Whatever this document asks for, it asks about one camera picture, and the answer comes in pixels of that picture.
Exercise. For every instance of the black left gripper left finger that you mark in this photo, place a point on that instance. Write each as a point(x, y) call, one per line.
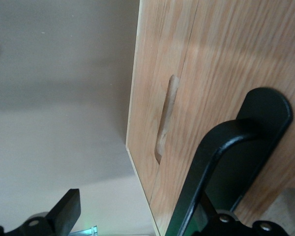
point(64, 214)

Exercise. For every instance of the wooden drawer with notch grip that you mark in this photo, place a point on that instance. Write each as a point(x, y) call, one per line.
point(150, 73)

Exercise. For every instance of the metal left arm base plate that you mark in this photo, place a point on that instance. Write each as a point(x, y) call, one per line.
point(88, 232)

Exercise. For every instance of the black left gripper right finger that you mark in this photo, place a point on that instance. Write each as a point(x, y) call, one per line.
point(223, 226)

